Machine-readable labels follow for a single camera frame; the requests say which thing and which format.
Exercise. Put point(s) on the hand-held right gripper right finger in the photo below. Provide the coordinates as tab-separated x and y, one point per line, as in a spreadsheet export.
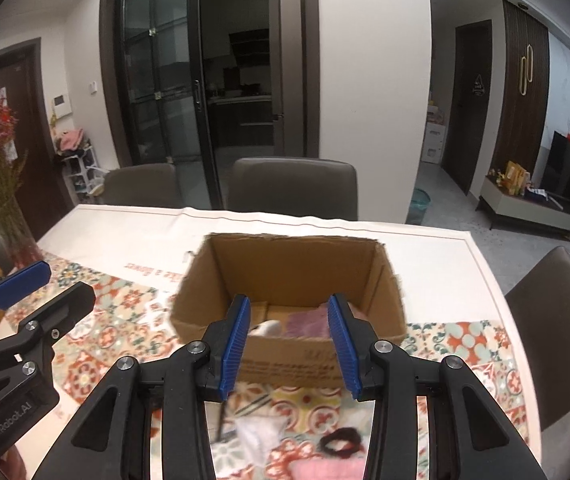
344	355

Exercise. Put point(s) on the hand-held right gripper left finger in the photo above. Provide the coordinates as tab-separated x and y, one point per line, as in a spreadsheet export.
232	355

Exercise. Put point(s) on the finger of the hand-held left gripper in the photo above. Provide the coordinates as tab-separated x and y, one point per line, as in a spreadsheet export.
20	285
62	312

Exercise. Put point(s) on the cardboard box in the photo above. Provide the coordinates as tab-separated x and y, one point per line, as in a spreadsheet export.
290	365

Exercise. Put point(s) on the white cloth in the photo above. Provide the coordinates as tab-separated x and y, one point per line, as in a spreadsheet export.
260	435

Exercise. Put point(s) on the brown hair scrunchie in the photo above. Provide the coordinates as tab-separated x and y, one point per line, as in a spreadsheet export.
340	442

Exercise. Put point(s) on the pink fluffy cloth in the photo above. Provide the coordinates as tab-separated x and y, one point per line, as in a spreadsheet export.
325	471

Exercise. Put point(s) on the white soft toy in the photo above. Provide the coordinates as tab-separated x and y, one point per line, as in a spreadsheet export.
270	329

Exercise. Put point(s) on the glass vase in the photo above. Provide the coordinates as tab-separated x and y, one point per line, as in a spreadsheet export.
20	250

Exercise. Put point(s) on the purple cloth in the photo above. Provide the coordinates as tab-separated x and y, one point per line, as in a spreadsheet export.
307	325

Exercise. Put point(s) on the dark wooden entrance door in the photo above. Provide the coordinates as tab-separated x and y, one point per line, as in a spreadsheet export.
45	160

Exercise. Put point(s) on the white shoe rack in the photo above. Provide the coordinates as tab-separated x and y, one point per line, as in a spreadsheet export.
82	170

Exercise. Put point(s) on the pink bag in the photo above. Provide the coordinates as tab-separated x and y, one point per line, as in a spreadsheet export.
71	141

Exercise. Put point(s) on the green waste bin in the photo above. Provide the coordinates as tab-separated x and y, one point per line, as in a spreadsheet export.
418	207

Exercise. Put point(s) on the white intercom panel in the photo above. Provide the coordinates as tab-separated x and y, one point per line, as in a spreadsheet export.
61	105

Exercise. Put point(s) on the white storage box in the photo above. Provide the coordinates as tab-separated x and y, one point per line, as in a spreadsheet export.
433	145

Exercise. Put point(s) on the white television cabinet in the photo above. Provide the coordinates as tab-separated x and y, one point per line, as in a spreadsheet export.
530	210

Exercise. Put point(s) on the yellow box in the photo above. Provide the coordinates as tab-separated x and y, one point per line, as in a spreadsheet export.
516	176

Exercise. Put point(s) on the sliding glass door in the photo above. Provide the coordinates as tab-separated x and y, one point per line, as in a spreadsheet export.
160	70

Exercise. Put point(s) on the dark room door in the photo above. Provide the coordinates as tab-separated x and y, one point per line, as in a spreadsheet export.
467	110

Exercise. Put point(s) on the silver refrigerator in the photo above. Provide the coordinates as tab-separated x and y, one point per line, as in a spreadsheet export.
285	60

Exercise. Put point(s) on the slatted wood wall panel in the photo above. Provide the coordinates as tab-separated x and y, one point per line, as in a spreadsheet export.
507	110

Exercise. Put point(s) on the gold wall ornament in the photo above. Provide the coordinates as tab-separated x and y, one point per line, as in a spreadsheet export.
526	70

